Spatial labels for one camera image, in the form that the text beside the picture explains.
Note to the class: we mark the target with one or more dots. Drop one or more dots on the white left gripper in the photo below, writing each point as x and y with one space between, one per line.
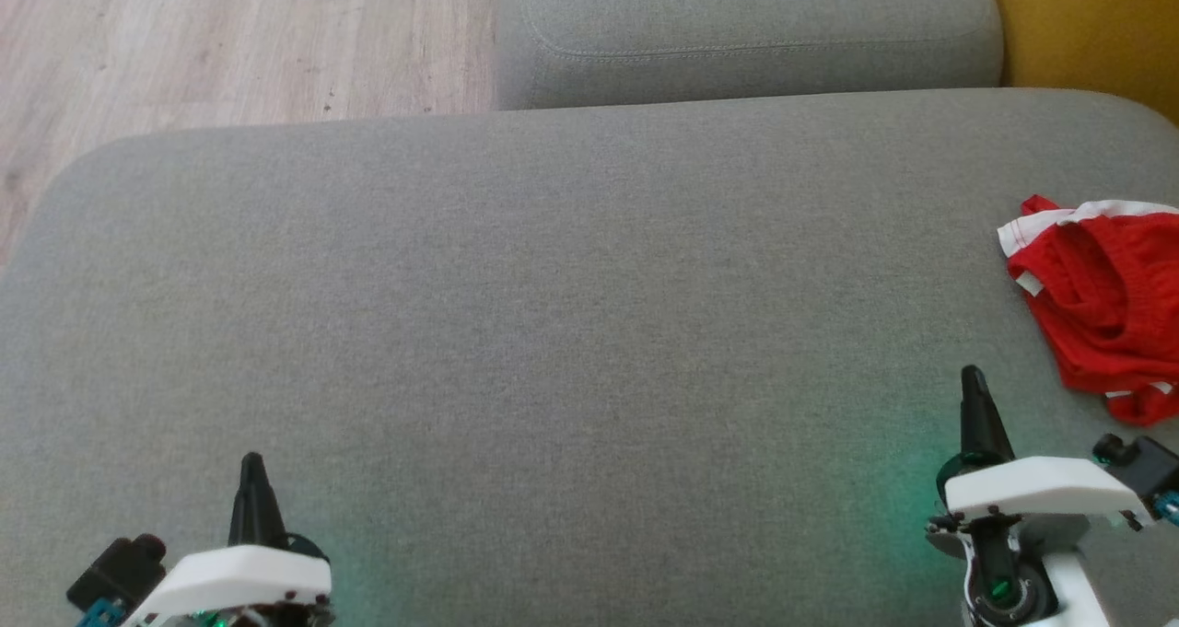
230 581

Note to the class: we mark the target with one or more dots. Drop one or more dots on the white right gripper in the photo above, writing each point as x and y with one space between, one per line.
1032 489

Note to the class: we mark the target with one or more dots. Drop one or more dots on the red shorts with white stripe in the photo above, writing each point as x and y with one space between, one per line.
1105 305

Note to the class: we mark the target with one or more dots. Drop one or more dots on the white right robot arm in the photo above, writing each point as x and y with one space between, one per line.
1082 595

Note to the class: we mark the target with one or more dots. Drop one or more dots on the large grey sofa seat cushion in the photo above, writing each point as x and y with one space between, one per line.
553 332

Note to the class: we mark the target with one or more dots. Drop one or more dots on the wide yellow sofa back cushion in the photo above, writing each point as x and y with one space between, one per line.
1087 29

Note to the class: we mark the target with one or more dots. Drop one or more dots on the smaller grey sofa seat cushion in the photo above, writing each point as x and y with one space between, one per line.
737 29

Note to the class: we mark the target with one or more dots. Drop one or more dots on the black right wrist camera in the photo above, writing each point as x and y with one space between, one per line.
1147 466

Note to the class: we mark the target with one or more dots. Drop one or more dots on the blue left camera connector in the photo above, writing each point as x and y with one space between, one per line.
97 613

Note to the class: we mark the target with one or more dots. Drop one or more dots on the blue camera connector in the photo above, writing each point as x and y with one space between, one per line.
1170 509
97 613

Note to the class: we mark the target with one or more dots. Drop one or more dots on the blue right camera connector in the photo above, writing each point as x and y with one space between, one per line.
1170 509

